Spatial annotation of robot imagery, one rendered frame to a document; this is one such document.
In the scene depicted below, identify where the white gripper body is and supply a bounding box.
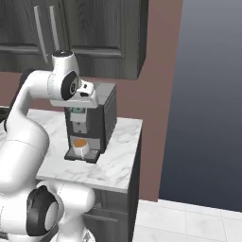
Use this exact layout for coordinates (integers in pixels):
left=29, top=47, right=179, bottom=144
left=49, top=89, right=99, bottom=109

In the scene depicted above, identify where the black coffee machine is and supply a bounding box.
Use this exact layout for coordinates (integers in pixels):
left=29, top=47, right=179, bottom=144
left=63, top=82, right=118, bottom=164

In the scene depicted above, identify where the white mug of coffee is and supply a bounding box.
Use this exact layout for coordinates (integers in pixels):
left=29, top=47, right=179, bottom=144
left=72, top=137, right=90, bottom=161

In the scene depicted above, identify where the black hob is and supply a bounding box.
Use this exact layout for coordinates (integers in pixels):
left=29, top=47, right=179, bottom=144
left=0, top=106, right=10, bottom=125

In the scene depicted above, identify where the dark grey drawer front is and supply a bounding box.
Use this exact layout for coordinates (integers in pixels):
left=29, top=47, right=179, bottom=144
left=93, top=188, right=130, bottom=219

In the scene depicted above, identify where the dark grey base cupboard door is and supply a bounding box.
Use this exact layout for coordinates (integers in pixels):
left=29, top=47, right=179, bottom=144
left=82, top=213, right=130, bottom=242

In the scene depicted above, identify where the dark grey wall cupboard door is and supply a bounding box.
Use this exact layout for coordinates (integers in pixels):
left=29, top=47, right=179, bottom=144
left=0, top=0, right=54, bottom=73
left=46, top=0, right=149, bottom=80

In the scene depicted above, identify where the grey bar cupboard handle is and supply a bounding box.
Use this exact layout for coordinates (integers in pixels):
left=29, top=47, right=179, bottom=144
left=48, top=5, right=61, bottom=53
left=33, top=5, right=50, bottom=64

